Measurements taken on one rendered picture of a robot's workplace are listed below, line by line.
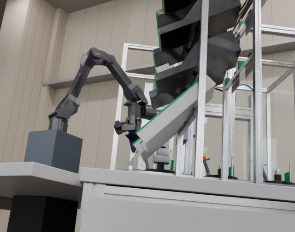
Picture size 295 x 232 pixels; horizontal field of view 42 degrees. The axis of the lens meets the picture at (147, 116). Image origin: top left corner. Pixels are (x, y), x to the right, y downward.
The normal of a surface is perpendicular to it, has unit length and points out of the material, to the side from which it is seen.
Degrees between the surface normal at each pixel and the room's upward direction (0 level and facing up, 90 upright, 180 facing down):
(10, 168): 90
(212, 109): 90
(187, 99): 90
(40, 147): 90
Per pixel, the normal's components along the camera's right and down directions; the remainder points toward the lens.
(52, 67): 0.86, -0.09
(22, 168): -0.50, -0.30
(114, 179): 0.10, -0.29
